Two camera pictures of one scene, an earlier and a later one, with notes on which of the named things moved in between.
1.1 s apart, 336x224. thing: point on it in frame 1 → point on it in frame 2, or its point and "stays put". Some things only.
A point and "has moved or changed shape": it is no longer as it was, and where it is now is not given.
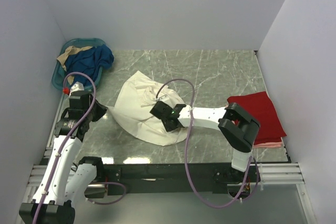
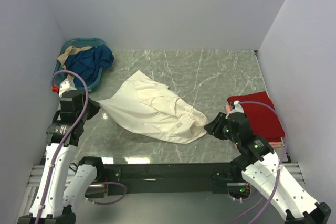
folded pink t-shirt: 275,144 stays put
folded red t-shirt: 260,106 stays put
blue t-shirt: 91,61 stays put
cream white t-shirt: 131,113 has moved or changed shape
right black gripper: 168,128 → 213,127
